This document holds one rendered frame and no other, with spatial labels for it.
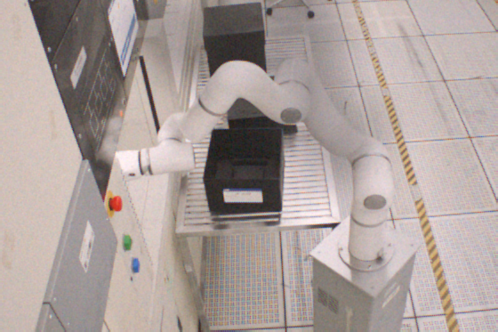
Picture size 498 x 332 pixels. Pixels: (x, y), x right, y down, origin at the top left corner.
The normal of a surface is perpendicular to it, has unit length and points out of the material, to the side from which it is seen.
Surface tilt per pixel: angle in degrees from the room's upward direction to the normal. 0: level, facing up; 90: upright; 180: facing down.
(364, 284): 0
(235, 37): 90
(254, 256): 0
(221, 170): 0
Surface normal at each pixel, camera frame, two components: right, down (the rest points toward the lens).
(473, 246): -0.08, -0.75
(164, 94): 0.01, 0.66
